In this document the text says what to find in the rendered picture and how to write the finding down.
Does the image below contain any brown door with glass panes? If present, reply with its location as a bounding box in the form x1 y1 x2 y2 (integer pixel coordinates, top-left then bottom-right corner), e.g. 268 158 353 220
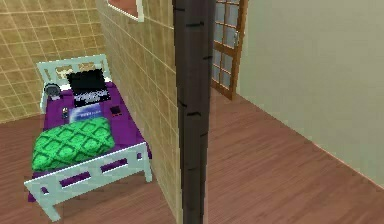
210 0 249 101

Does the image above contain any white framed picture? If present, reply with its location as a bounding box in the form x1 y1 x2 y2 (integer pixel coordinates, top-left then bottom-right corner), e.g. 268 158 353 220
106 0 145 23

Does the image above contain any white bed with purple sheet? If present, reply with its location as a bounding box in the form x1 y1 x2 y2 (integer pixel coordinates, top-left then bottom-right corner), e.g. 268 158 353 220
23 54 153 223

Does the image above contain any grey round alarm clock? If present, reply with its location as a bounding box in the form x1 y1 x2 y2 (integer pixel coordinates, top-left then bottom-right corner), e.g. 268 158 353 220
44 82 62 101

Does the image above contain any green patterned pillow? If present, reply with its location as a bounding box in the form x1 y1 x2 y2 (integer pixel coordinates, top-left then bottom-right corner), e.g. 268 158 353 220
31 116 116 173

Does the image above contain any black laptop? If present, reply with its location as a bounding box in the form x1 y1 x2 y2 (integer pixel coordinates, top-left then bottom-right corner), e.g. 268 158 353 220
65 68 112 108

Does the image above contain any blue book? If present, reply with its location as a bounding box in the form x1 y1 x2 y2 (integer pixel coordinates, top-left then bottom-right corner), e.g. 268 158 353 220
68 103 104 124

